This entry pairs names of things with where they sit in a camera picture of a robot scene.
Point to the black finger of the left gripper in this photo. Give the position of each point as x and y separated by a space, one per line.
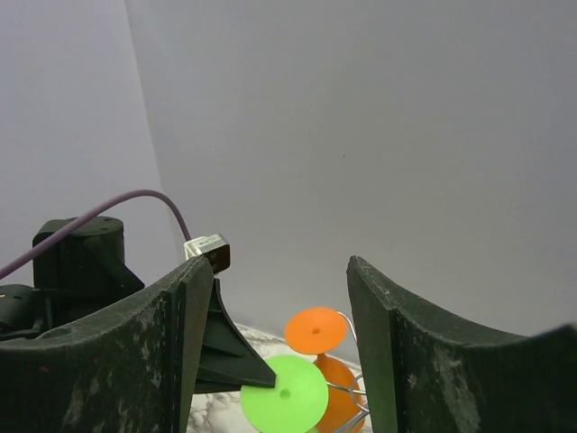
228 361

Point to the orange plastic wine glass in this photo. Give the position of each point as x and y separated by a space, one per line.
318 331

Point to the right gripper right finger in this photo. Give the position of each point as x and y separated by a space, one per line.
426 369

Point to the chrome wine glass rack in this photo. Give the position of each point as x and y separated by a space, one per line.
344 411

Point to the green plastic wine glass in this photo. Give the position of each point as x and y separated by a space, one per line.
296 402

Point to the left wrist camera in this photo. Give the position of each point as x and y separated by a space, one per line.
213 247

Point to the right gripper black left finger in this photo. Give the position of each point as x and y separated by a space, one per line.
129 367

